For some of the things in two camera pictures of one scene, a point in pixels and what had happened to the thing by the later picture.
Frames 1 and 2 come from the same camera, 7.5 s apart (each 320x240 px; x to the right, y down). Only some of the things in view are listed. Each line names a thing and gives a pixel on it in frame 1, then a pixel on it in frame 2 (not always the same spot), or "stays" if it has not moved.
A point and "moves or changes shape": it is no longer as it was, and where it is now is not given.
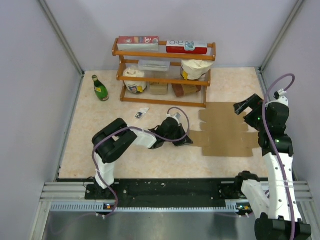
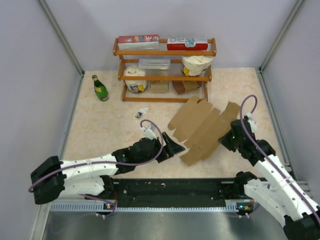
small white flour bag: (135, 86) stays
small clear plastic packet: (141, 112) stays
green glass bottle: (101, 90) stays
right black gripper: (240, 107) to (224, 140)
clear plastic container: (154, 65) stays
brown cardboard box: (223, 132) moves or changes shape
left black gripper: (181, 131) to (172, 148)
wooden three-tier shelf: (165, 78) stays
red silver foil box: (138, 43) stays
